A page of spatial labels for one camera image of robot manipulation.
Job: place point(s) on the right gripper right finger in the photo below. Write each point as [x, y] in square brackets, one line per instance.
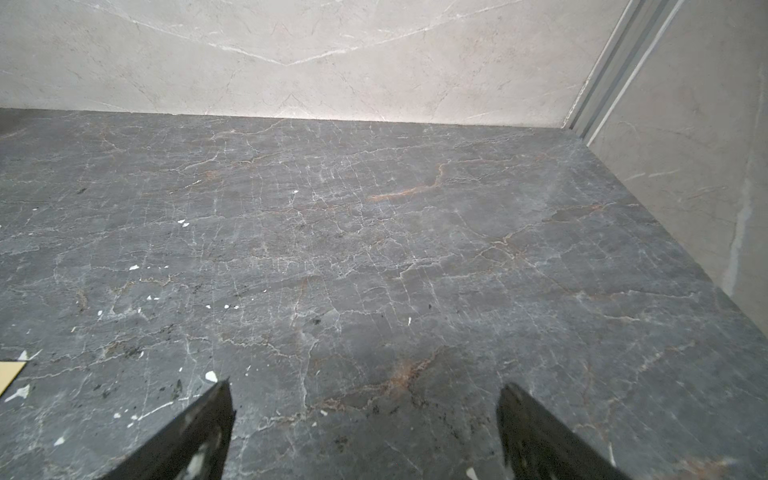
[537, 445]

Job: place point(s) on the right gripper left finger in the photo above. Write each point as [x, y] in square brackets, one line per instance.
[194, 445]

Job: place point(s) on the yellow envelope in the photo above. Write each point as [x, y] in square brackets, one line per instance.
[9, 370]

